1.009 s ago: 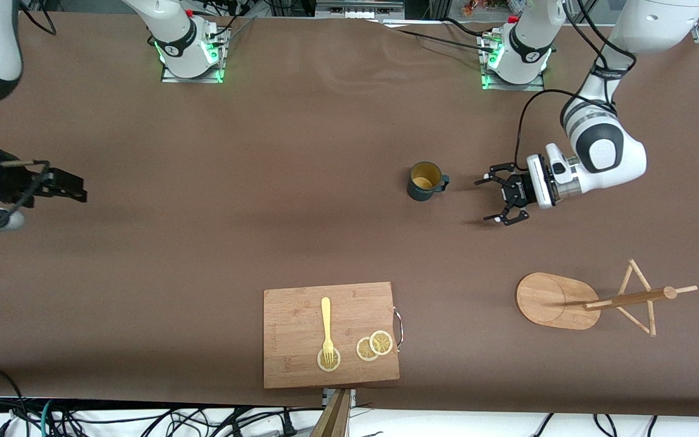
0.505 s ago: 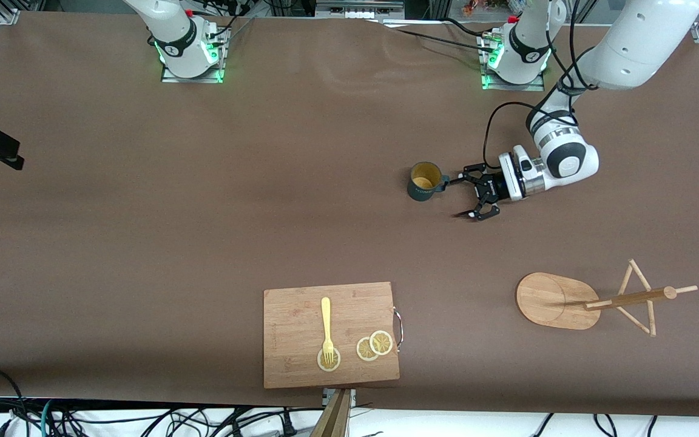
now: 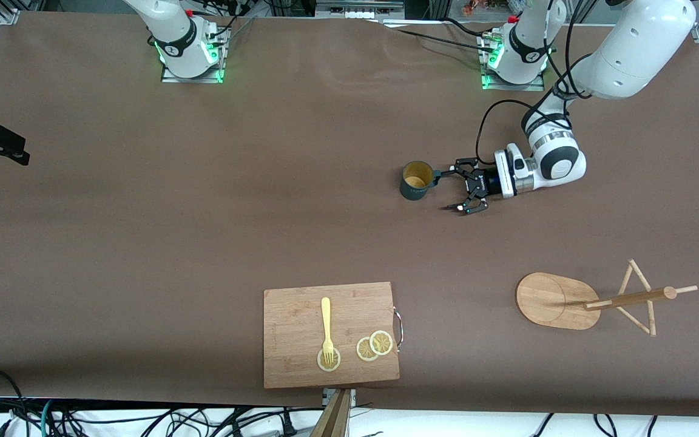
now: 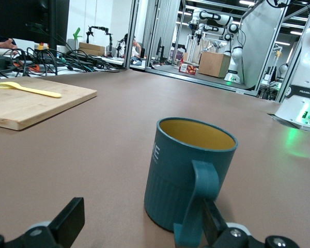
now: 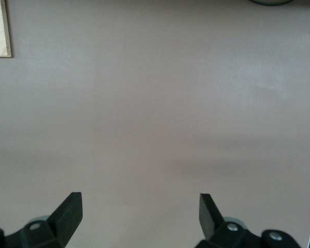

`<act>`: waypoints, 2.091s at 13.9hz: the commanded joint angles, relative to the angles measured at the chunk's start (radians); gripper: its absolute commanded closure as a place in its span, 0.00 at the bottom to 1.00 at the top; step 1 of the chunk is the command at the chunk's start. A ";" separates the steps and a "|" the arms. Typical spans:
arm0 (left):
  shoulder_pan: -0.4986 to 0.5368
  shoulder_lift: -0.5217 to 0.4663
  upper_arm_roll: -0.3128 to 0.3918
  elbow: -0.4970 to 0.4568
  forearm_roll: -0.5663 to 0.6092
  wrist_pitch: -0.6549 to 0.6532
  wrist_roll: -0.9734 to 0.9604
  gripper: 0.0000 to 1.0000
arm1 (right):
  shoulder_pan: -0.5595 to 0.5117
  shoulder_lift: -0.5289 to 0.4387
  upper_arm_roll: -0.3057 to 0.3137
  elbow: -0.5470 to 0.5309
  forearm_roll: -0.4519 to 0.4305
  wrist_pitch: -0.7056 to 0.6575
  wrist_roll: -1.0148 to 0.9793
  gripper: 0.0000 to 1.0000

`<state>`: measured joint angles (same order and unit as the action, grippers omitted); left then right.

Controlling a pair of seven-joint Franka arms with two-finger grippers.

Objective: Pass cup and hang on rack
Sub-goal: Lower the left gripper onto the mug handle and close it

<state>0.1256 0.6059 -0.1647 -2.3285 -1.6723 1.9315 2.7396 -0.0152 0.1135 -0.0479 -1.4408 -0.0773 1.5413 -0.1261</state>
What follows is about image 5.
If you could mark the dark round object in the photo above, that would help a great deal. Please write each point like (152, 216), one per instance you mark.
(271, 1)

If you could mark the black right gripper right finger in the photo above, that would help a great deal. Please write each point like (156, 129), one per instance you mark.
(211, 222)

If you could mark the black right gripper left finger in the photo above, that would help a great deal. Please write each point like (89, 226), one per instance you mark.
(64, 219)

